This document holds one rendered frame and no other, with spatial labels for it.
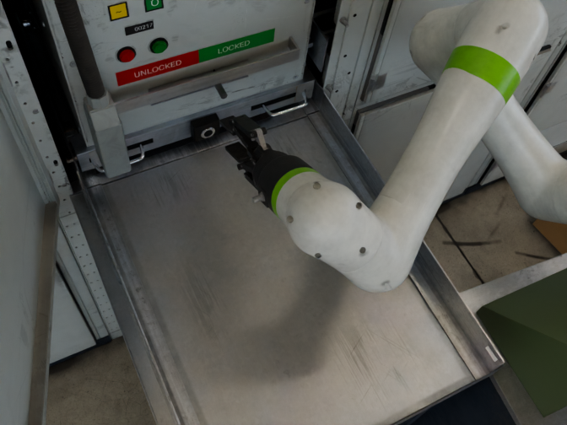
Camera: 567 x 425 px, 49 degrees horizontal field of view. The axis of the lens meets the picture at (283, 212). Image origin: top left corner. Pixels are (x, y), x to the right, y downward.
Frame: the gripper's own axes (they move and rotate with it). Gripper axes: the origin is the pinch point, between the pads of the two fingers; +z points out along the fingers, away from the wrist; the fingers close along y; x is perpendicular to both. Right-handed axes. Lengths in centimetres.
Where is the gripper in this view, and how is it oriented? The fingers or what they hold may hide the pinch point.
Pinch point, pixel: (235, 137)
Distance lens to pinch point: 115.8
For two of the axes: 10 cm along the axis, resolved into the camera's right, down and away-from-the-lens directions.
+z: -4.3, -4.3, 7.9
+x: 8.9, -3.5, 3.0
